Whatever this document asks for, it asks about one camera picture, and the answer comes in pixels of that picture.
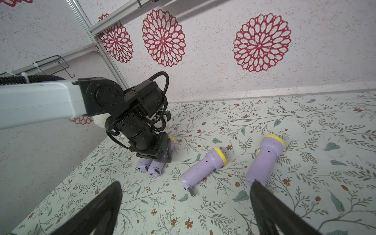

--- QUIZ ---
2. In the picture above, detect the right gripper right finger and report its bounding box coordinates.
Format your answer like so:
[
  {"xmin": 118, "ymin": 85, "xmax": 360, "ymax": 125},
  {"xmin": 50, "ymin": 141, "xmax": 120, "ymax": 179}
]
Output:
[{"xmin": 250, "ymin": 181, "xmax": 320, "ymax": 235}]

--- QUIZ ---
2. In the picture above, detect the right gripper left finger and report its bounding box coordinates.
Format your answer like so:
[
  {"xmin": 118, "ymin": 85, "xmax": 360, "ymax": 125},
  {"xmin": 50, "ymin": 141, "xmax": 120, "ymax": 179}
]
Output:
[{"xmin": 52, "ymin": 181, "xmax": 123, "ymax": 235}]

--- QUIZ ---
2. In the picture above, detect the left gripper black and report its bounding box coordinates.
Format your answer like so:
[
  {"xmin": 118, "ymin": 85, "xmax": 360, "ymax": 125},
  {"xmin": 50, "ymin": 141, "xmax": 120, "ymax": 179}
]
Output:
[{"xmin": 117, "ymin": 112, "xmax": 172, "ymax": 163}]

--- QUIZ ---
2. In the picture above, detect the purple flashlight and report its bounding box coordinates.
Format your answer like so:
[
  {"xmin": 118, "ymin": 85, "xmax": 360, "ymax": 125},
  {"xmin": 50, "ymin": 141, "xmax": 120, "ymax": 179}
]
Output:
[
  {"xmin": 180, "ymin": 147, "xmax": 227, "ymax": 197},
  {"xmin": 148, "ymin": 136, "xmax": 176, "ymax": 177},
  {"xmin": 136, "ymin": 158, "xmax": 152, "ymax": 172},
  {"xmin": 245, "ymin": 134, "xmax": 285, "ymax": 186}
]

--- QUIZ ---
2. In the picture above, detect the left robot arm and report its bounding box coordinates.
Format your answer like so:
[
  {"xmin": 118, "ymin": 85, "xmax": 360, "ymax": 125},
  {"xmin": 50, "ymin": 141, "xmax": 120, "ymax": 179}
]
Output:
[{"xmin": 1, "ymin": 71, "xmax": 172, "ymax": 163}]

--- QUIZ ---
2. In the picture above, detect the black wire wall rack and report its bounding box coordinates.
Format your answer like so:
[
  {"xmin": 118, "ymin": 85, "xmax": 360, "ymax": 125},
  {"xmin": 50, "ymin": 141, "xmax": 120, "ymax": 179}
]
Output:
[{"xmin": 1, "ymin": 55, "xmax": 75, "ymax": 78}]

